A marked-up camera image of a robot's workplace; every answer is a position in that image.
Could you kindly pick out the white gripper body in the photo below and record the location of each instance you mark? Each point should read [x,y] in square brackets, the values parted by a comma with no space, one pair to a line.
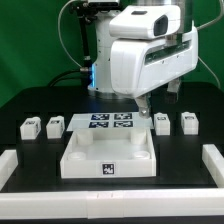
[144,56]

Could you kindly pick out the marker sheet with tags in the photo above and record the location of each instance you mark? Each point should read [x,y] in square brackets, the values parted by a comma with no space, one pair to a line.
[108,120]

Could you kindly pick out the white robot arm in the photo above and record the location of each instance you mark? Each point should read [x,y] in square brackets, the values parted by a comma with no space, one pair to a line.
[108,10]

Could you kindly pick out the white square tabletop part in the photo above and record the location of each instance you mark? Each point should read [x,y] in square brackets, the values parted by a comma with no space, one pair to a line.
[109,153]

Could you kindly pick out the white U-shaped obstacle fence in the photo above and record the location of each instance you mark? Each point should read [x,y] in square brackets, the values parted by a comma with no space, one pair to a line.
[112,204]

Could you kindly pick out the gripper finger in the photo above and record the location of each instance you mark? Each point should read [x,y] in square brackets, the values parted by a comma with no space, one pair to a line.
[172,93]
[143,104]

